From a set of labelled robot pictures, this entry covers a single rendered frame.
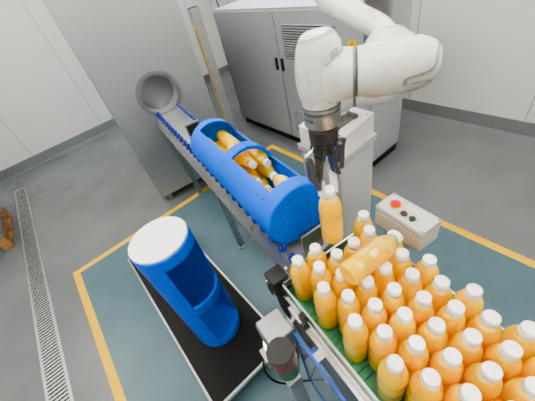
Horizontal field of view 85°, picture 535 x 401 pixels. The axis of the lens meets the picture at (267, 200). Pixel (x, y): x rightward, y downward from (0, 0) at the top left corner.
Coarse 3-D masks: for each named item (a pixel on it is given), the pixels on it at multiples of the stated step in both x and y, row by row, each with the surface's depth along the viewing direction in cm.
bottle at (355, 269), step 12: (372, 240) 89; (384, 240) 87; (396, 240) 89; (360, 252) 86; (372, 252) 85; (384, 252) 85; (348, 264) 83; (360, 264) 83; (372, 264) 83; (348, 276) 85; (360, 276) 82
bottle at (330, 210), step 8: (320, 200) 89; (328, 200) 87; (336, 200) 87; (320, 208) 90; (328, 208) 88; (336, 208) 88; (320, 216) 92; (328, 216) 89; (336, 216) 90; (320, 224) 97; (328, 224) 92; (336, 224) 92; (328, 232) 95; (336, 232) 94; (328, 240) 97; (336, 240) 97
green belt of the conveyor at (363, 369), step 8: (288, 296) 112; (304, 304) 108; (312, 304) 107; (312, 312) 105; (320, 328) 100; (336, 328) 99; (320, 336) 99; (328, 336) 98; (336, 336) 97; (336, 344) 96; (360, 368) 89; (368, 368) 89; (360, 376) 88; (368, 376) 87; (376, 376) 87; (368, 384) 86; (376, 392) 84; (400, 400) 81
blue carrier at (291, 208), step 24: (216, 120) 165; (192, 144) 167; (240, 144) 138; (216, 168) 143; (240, 168) 126; (288, 168) 135; (240, 192) 124; (264, 192) 112; (288, 192) 106; (312, 192) 113; (264, 216) 110; (288, 216) 113; (312, 216) 121; (288, 240) 120
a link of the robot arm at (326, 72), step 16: (320, 32) 57; (304, 48) 58; (320, 48) 57; (336, 48) 57; (352, 48) 59; (304, 64) 59; (320, 64) 58; (336, 64) 58; (352, 64) 58; (304, 80) 61; (320, 80) 60; (336, 80) 59; (352, 80) 59; (304, 96) 64; (320, 96) 62; (336, 96) 62; (352, 96) 63
